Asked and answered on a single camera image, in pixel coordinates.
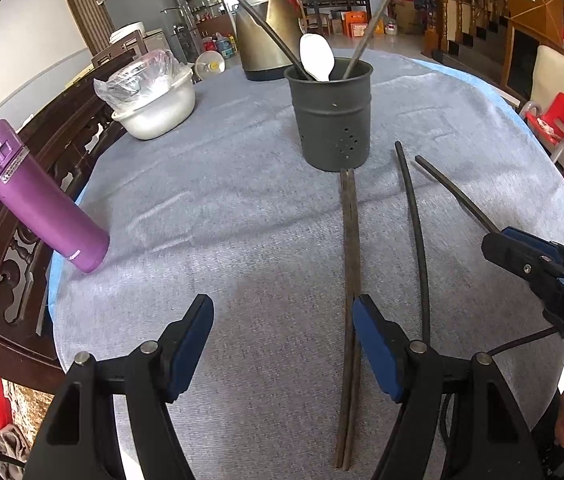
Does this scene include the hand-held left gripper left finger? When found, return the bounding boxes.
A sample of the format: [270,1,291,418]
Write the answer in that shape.
[22,294,215,480]

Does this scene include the white plastic basin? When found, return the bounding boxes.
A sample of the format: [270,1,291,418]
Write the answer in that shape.
[112,67,197,141]

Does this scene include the black chopstick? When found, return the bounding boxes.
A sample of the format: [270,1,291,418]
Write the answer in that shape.
[225,0,317,82]
[415,155,502,235]
[394,141,432,343]

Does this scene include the grey table cloth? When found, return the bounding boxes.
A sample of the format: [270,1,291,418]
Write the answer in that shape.
[52,49,564,480]

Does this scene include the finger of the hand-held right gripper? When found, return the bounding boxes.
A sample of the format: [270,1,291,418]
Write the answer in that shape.
[500,226,564,281]
[482,234,564,297]

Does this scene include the blue table cloth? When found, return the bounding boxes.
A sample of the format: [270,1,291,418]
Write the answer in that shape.
[46,56,530,321]

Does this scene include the white rice cooker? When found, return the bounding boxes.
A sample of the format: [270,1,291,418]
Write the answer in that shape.
[109,21,147,43]

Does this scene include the brown slatted door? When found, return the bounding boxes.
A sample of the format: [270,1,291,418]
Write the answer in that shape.
[54,0,123,56]

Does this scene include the brown wooden chair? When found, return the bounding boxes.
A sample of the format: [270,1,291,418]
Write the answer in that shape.
[91,32,150,68]

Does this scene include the red child chair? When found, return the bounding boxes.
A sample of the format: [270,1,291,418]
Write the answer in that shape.
[522,92,564,161]

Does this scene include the bronze electric kettle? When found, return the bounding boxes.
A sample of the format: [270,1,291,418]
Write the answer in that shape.
[234,0,307,82]

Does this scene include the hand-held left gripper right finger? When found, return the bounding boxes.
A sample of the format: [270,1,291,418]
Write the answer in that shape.
[353,295,545,480]

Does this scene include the small white fan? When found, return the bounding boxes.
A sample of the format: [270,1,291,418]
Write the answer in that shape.
[195,50,227,82]

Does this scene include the black cable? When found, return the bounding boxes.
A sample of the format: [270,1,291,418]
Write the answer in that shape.
[436,326,562,443]

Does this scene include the grey refrigerator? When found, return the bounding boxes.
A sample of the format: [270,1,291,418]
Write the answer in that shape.
[99,0,185,48]

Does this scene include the grey metal utensil holder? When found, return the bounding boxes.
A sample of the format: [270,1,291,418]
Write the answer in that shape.
[284,57,373,172]

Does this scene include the wooden stair railing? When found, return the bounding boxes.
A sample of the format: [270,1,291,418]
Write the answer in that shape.
[422,0,512,58]

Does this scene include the white spoon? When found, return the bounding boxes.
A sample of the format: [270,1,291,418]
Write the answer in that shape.
[299,33,335,82]

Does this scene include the purple thermos bottle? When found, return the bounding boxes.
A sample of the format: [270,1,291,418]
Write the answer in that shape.
[0,120,111,274]

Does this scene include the brown wooden chopstick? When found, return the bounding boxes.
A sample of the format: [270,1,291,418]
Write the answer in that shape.
[334,169,355,468]
[343,169,363,468]
[342,0,407,81]

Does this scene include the blue water jug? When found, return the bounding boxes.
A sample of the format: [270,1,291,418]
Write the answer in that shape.
[214,34,237,59]

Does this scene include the dark wooden side table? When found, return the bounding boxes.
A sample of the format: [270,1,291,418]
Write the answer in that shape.
[299,0,373,36]

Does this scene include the upright orange carton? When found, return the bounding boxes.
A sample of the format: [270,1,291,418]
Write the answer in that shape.
[342,10,369,38]

